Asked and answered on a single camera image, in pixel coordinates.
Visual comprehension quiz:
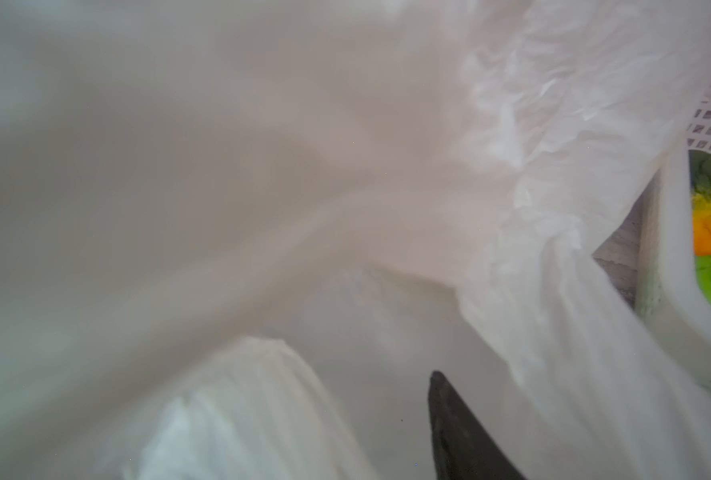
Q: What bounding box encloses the white perforated plastic basket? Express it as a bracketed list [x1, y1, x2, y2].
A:
[635, 84, 711, 394]

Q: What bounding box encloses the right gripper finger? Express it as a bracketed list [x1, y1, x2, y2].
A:
[427, 371, 525, 480]

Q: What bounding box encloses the white plastic bag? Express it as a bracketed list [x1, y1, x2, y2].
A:
[0, 1, 711, 479]

